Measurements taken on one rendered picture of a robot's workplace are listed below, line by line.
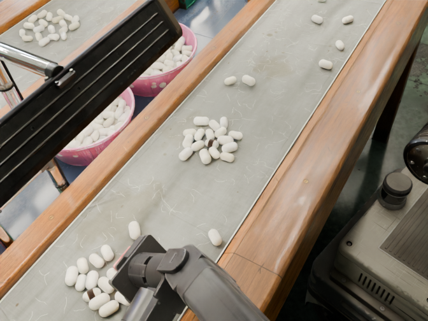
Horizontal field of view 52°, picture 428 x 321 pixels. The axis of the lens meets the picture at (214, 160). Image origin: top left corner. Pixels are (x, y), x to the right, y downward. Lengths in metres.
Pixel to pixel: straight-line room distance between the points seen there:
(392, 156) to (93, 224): 1.42
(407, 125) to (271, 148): 1.27
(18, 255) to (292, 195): 0.53
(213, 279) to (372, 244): 0.71
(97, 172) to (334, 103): 0.55
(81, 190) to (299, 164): 0.45
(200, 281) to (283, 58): 0.80
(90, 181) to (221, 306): 0.53
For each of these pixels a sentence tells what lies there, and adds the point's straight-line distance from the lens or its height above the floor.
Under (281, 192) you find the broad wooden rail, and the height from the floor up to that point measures 0.76.
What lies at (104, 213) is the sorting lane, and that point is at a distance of 0.93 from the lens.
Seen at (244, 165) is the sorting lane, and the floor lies 0.74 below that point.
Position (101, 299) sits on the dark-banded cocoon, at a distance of 0.81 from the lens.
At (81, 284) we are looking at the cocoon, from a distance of 0.84.
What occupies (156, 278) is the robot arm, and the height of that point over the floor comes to 0.89.
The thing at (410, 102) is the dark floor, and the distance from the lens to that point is 2.29.
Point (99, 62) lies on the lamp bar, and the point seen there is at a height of 1.10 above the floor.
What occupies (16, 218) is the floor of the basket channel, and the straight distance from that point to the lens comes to 1.08.
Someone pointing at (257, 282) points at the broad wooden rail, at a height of 0.76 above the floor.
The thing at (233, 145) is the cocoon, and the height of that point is 0.76.
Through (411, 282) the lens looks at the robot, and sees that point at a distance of 1.16.
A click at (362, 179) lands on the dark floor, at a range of 1.91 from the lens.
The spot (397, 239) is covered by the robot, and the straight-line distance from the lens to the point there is 1.21.
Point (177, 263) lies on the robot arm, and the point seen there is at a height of 0.95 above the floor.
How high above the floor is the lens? 1.47
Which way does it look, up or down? 49 degrees down
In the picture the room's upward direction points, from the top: 7 degrees counter-clockwise
